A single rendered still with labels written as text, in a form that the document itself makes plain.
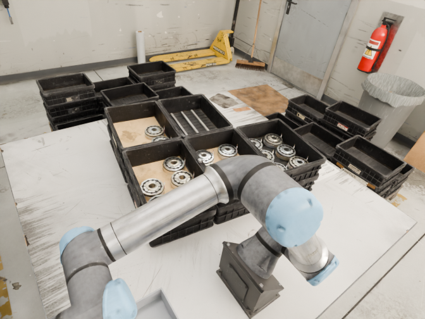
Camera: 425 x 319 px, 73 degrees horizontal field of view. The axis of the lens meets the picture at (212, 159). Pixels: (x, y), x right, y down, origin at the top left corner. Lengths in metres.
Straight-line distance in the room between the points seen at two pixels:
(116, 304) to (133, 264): 0.70
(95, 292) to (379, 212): 1.45
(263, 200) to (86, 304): 0.36
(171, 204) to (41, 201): 1.00
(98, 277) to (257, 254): 0.59
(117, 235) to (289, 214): 0.33
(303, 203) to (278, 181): 0.07
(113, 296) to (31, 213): 1.01
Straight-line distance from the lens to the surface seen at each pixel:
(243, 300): 1.13
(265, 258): 1.03
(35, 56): 4.34
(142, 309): 0.95
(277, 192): 0.57
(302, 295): 1.26
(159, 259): 1.23
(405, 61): 3.82
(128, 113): 1.71
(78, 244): 0.62
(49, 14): 4.24
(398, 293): 2.42
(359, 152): 2.52
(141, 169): 1.39
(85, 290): 0.56
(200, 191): 0.62
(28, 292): 2.12
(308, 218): 0.59
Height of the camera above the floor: 1.76
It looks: 39 degrees down
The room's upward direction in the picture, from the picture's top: 7 degrees clockwise
